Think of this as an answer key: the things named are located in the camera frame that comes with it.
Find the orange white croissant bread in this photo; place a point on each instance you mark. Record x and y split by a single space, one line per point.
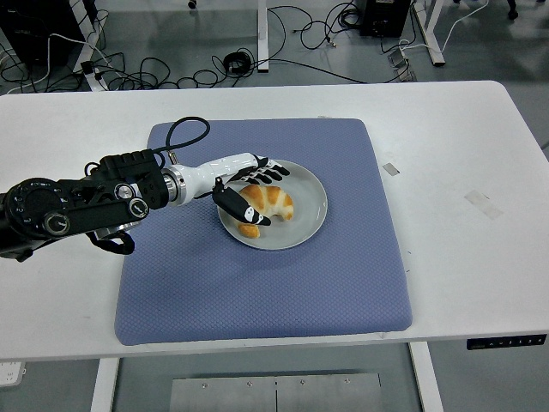
274 199

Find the blue quilted mat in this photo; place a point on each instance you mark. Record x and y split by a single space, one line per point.
193 292

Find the grey metal plate with screws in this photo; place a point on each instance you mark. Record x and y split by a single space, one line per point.
274 395

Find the round grey plate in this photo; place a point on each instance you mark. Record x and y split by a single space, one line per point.
300 223

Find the small grey tape piece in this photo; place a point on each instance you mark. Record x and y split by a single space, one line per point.
391 169

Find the black table control panel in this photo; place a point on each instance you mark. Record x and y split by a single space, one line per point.
506 342

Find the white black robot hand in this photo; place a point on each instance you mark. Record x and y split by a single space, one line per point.
214 169

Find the grey foot pedal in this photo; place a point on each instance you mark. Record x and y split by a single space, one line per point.
401 60

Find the large clear tape piece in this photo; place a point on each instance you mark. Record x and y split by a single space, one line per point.
484 205

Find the black computer box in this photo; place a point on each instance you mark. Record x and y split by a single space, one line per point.
384 17

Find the black cabinet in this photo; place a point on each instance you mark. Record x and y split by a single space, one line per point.
30 26

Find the white power strip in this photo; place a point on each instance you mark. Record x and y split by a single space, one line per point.
10 374

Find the white background table leg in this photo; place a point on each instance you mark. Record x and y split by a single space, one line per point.
86 26
263 38
433 38

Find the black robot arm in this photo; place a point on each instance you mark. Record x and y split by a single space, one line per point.
86 210

